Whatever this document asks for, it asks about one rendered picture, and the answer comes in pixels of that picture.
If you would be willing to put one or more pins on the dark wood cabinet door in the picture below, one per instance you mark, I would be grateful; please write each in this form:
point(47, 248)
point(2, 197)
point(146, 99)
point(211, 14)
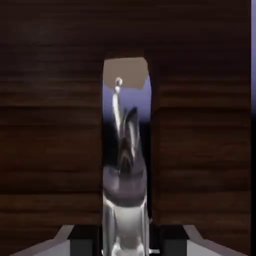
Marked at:
point(50, 120)

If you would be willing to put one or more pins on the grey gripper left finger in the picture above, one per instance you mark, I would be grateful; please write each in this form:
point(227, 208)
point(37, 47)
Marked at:
point(80, 243)

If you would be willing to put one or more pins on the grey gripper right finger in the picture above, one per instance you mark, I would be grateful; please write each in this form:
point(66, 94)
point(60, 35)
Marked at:
point(174, 243)

